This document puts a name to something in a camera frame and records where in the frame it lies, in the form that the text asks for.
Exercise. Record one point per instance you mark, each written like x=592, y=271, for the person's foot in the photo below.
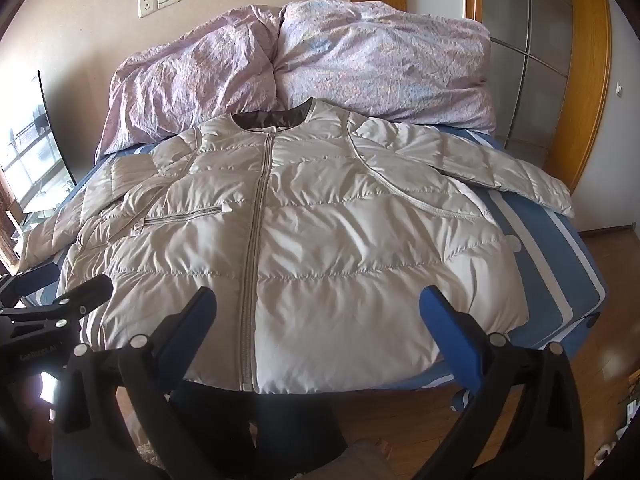
x=372, y=452

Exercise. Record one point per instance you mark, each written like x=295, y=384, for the small white wall socket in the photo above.
x=619, y=89

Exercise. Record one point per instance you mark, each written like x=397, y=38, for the flat screen television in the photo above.
x=35, y=160

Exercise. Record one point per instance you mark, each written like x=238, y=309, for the pink floral duvet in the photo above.
x=350, y=60

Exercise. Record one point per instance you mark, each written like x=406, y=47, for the beige puffer jacket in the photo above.
x=350, y=235

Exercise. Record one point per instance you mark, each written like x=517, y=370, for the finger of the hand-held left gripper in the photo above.
x=42, y=271
x=75, y=296

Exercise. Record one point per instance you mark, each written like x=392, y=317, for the frosted glass sliding door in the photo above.
x=530, y=35

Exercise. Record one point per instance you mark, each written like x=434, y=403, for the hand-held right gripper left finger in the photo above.
x=194, y=319

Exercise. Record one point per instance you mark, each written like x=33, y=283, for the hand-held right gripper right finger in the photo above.
x=449, y=329

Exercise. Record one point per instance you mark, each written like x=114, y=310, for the white slipper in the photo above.
x=601, y=454

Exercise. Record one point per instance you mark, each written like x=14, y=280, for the blue white striped bed sheet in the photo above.
x=550, y=260

